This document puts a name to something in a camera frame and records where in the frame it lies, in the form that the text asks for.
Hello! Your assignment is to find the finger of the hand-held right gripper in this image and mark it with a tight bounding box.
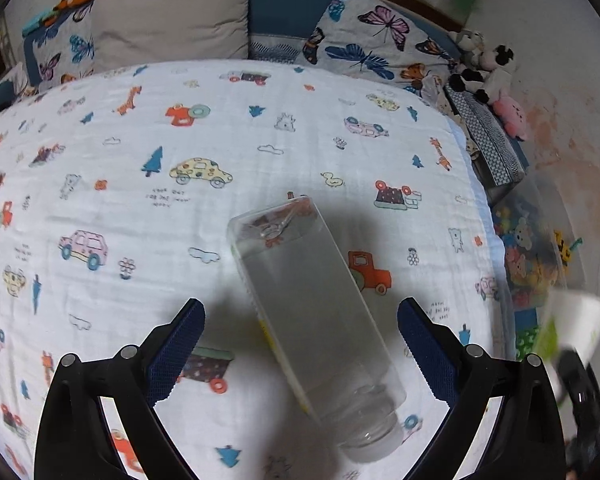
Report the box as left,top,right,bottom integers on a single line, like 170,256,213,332
555,347,600,443

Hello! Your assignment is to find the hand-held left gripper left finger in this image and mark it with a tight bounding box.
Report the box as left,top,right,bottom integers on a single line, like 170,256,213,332
32,297,207,480

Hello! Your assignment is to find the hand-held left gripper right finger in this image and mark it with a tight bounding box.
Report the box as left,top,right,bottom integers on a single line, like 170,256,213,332
396,296,568,480

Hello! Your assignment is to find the white paper cup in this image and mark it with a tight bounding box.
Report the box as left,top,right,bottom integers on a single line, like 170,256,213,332
535,287,600,406

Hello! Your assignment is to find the clear plastic bottle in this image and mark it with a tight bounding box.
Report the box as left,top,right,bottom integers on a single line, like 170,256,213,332
226,195,408,463

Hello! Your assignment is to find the printed cartoon blanket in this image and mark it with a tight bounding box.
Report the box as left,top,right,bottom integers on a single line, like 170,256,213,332
0,60,518,480

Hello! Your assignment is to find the clear plastic storage bin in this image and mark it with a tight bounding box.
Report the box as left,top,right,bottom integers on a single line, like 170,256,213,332
490,170,591,321

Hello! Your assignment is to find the yellow toy vehicle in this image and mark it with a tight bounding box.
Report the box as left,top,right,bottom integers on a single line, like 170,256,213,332
552,230,583,266

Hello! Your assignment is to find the folded patterned blanket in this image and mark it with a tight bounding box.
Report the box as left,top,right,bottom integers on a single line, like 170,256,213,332
445,85,528,191

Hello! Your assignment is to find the pink plush toy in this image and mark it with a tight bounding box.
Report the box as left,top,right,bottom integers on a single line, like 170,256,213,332
492,95,531,141

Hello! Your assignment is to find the patterned beige clothing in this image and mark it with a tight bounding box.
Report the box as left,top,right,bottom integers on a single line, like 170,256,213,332
422,76,478,158

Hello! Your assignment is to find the black and white cow plush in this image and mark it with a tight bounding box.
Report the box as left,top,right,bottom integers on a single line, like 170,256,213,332
447,45,518,106

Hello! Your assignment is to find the small butterfly pillow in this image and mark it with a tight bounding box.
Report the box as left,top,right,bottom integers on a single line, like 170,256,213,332
22,0,98,91

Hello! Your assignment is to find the large butterfly pillow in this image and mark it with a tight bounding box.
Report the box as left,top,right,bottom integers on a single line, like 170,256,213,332
302,0,463,96

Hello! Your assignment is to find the beige pillow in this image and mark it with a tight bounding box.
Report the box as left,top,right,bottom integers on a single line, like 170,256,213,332
87,0,251,73

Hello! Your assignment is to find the blue headboard cushion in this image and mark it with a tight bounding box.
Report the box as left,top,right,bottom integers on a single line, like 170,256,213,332
247,0,351,63

